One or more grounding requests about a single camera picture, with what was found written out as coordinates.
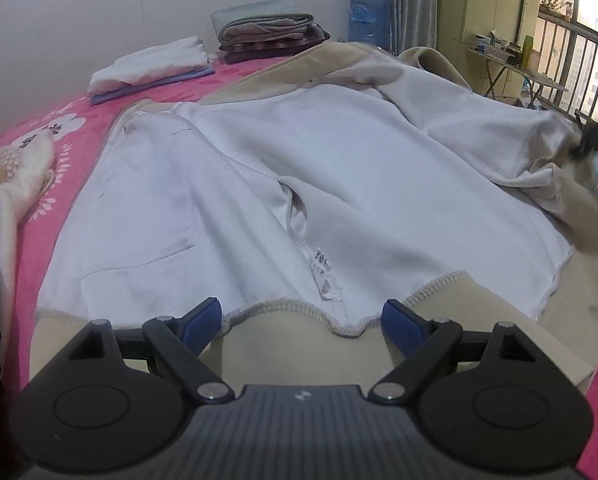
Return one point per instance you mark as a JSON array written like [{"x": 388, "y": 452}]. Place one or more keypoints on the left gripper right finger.
[{"x": 427, "y": 347}]

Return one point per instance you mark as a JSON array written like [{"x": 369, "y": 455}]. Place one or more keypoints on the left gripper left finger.
[{"x": 177, "y": 343}]

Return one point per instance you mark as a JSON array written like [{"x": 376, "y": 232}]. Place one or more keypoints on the beige zip hoodie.
[{"x": 312, "y": 193}]

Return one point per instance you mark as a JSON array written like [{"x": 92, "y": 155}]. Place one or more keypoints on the folding side table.
[{"x": 500, "y": 58}]

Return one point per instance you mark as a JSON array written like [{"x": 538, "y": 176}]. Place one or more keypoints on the metal balcony railing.
[{"x": 568, "y": 56}]

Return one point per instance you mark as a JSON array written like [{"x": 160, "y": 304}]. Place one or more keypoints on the green cabinet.
[{"x": 461, "y": 21}]

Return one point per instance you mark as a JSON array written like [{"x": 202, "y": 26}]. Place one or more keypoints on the pink floral blanket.
[{"x": 99, "y": 409}]

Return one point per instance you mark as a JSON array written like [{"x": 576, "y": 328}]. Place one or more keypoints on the grey curtain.
[{"x": 408, "y": 5}]

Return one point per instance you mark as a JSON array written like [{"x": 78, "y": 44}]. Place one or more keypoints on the folded white towel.
[{"x": 151, "y": 64}]

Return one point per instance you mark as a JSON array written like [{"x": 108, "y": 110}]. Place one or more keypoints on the folded purple cloth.
[{"x": 149, "y": 86}]

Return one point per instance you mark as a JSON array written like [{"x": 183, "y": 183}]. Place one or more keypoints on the blue water jug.
[{"x": 370, "y": 22}]

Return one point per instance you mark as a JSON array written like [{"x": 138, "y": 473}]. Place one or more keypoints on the folded grey brown blankets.
[{"x": 265, "y": 29}]

